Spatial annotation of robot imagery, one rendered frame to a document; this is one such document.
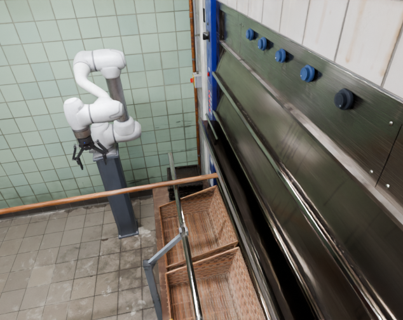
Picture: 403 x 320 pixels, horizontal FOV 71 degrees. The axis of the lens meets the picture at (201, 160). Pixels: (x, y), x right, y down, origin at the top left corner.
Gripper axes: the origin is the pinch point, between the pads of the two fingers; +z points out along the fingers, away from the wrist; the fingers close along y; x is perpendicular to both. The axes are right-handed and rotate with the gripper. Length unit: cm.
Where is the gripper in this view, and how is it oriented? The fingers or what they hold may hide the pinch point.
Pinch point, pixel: (93, 164)
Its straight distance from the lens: 179.8
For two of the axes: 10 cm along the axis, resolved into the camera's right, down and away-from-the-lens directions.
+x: 2.8, 5.5, -7.9
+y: -9.6, 2.1, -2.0
